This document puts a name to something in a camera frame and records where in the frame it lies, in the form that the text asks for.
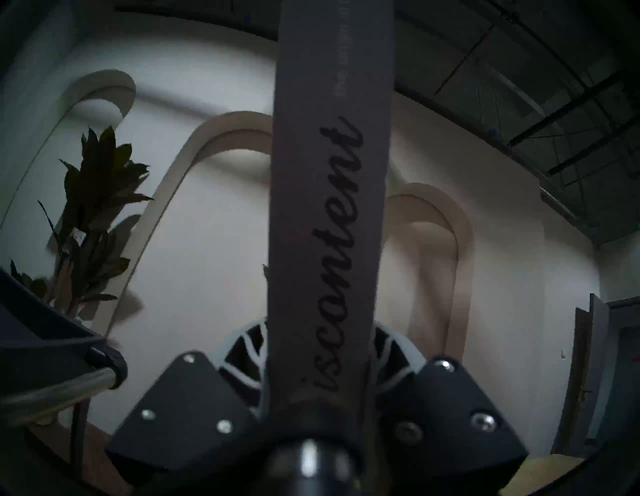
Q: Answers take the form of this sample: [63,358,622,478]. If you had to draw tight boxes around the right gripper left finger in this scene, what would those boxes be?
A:
[107,320,268,483]

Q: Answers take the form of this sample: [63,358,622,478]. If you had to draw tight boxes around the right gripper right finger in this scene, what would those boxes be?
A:
[372,325,528,488]

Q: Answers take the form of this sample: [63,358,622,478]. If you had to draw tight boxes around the grey box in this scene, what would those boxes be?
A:
[265,0,397,416]

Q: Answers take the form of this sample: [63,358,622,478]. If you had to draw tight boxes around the black metal utility cart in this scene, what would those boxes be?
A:
[0,270,128,496]

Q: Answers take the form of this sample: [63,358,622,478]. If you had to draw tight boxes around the light wooden table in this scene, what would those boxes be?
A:
[500,452,586,496]

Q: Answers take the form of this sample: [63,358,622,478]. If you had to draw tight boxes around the dark grey door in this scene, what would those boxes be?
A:
[552,294,640,458]

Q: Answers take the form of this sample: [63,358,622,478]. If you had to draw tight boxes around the tall dark green plant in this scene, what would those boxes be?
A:
[10,126,153,321]

